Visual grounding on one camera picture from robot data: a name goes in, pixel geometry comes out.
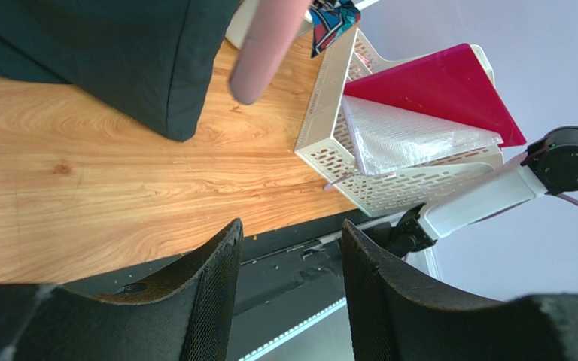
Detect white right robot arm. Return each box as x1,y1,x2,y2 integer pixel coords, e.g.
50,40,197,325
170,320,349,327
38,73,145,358
380,126,578,258

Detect dark grey shorts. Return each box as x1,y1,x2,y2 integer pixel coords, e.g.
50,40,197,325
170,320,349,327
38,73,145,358
0,0,238,142

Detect white slotted cable duct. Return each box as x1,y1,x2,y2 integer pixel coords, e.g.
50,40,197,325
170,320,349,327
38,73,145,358
239,297,347,361

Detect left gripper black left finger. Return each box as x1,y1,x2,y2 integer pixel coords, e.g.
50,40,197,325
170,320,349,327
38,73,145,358
0,219,243,360

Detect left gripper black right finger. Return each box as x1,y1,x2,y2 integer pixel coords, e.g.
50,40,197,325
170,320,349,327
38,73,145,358
340,221,578,360

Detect red plastic folder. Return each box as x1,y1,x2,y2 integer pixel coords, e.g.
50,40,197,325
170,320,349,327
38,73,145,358
344,44,527,147

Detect clear plastic sheet folder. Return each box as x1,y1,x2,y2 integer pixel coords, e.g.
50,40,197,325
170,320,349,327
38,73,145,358
341,96,503,176

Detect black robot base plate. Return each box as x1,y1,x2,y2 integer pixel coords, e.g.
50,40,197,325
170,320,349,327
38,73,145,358
63,209,405,361

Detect pink clothes hanger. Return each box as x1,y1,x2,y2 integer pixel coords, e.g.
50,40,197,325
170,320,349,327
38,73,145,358
229,0,311,105

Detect colourful comic print shorts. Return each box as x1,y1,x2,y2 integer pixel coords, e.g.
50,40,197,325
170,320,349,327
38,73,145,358
309,0,361,59

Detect white tiered file organizer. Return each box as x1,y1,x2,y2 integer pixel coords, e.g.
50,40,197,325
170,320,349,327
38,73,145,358
294,29,503,217

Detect white plastic laundry basket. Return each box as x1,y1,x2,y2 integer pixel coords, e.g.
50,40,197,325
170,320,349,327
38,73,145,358
225,0,313,50

